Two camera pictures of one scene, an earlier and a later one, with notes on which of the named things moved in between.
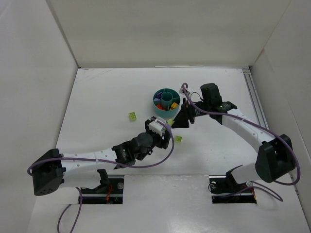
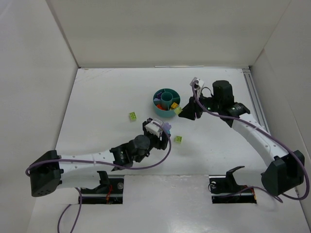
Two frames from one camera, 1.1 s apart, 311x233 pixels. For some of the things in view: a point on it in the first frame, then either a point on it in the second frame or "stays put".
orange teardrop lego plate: [159, 107] stays put
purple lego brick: [159, 95] stays put
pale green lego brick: [171, 122] → [178, 110]
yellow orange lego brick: [174, 106] stays put
